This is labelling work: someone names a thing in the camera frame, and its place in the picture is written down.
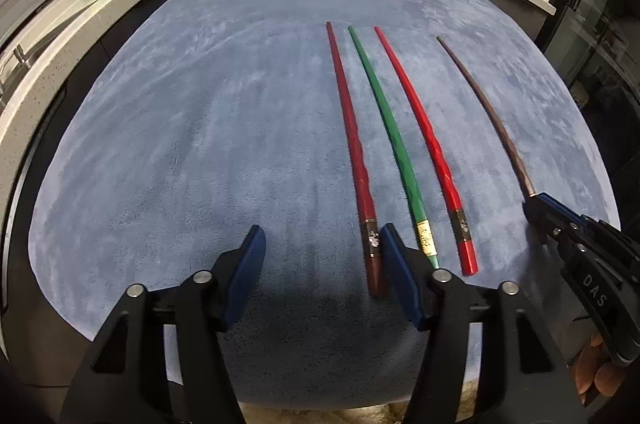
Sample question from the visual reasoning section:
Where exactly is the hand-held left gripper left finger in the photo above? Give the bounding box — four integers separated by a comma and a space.
60, 225, 267, 424

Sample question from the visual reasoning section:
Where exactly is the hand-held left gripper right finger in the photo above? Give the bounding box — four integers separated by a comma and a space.
379, 223, 588, 424

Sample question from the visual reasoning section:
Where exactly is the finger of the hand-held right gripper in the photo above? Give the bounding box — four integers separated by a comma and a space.
536, 195, 601, 235
522, 203, 591, 262

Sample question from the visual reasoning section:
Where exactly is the brown chopstick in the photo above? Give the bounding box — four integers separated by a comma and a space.
436, 36, 538, 200

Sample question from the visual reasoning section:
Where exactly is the bright red chopstick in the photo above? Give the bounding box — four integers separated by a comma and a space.
373, 26, 479, 277

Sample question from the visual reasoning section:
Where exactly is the green chopstick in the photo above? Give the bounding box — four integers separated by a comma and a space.
347, 25, 441, 270

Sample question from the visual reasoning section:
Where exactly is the dark red chopstick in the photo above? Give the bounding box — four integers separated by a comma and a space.
325, 21, 387, 297

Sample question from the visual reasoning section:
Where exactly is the person's right hand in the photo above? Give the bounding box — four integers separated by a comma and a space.
574, 334, 633, 402

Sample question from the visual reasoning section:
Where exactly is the blue plush mat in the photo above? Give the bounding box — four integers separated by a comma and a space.
27, 0, 623, 405

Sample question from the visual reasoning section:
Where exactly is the dark glass door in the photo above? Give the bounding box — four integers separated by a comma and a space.
544, 0, 640, 187

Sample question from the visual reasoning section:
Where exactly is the stainless steel sink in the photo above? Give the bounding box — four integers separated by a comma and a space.
0, 17, 61, 105

